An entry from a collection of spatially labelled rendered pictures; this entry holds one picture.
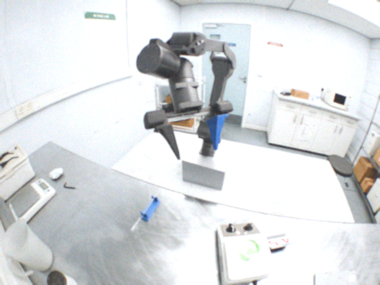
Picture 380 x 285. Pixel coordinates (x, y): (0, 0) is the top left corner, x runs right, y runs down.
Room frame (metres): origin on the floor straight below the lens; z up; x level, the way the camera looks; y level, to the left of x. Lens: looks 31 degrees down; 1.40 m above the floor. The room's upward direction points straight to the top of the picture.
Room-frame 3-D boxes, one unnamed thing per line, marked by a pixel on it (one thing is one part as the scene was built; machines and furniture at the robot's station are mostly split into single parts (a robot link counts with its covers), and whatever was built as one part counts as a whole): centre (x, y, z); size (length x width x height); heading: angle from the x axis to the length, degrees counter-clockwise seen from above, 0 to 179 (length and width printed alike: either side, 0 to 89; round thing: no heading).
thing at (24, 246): (0.02, 0.51, 0.97); 0.18 x 0.13 x 0.15; 11
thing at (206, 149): (0.56, -0.08, 1.04); 0.07 x 0.07 x 0.06; 71
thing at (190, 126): (2.52, 0.13, 0.59); 0.65 x 0.48 x 0.93; 69
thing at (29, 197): (0.26, 0.76, 0.92); 0.26 x 0.19 x 0.05; 160
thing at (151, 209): (0.34, 0.14, 0.92); 0.10 x 0.03 x 0.04; 161
